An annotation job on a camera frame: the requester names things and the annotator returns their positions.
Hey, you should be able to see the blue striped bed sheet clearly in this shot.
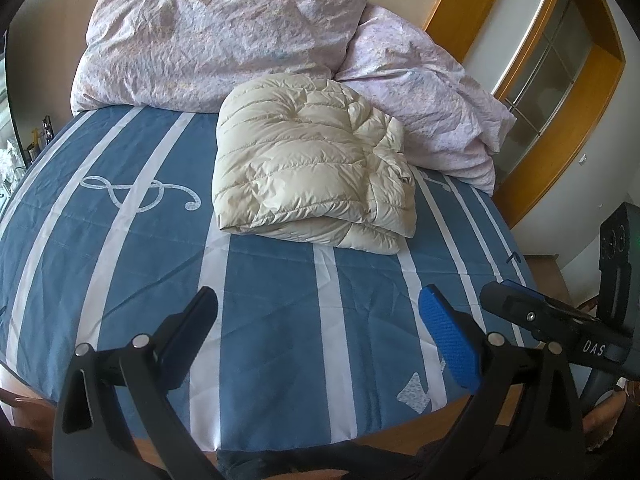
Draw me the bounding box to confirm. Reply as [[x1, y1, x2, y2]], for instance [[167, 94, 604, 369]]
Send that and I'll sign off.
[[0, 105, 538, 453]]

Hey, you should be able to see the pink floral pillow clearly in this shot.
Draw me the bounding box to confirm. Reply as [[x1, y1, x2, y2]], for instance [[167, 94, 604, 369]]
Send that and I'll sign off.
[[70, 0, 371, 116]]

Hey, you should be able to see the person's right hand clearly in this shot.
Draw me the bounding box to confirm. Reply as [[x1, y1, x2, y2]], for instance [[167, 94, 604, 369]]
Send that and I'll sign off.
[[582, 380, 633, 443]]

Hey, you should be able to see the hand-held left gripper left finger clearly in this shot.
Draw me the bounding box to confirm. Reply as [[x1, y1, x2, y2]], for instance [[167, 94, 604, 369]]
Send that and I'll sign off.
[[51, 286, 226, 480]]

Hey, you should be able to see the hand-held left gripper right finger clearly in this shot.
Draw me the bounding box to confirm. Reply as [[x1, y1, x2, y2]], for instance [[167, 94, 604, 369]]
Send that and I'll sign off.
[[418, 284, 586, 480]]

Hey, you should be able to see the cream down jacket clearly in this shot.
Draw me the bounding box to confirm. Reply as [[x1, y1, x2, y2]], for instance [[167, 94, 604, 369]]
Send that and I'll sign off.
[[211, 72, 418, 253]]

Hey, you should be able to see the wooden framed glass cabinet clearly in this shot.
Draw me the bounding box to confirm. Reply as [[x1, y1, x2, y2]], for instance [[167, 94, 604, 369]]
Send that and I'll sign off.
[[422, 0, 626, 228]]

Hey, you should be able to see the pink floral duvet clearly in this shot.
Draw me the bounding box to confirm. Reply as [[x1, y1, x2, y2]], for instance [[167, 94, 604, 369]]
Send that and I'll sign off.
[[334, 4, 518, 196]]

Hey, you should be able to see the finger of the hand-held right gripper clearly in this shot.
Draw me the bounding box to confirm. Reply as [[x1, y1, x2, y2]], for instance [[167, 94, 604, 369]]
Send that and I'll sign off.
[[480, 281, 582, 347], [501, 279, 597, 322]]

